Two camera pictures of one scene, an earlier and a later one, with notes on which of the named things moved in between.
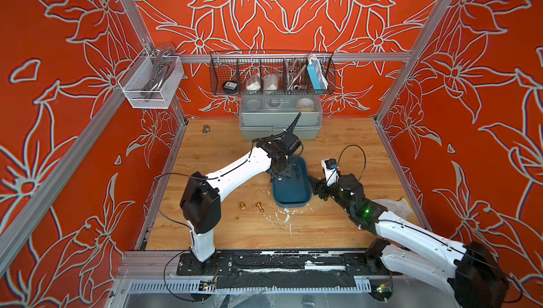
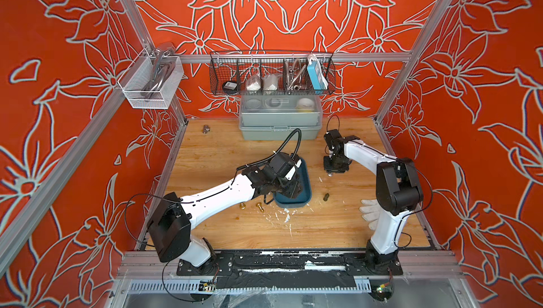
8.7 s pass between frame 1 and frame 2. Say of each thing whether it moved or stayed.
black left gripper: moved
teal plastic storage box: stayed
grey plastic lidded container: stayed
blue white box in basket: stayed
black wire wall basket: stayed
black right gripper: moved
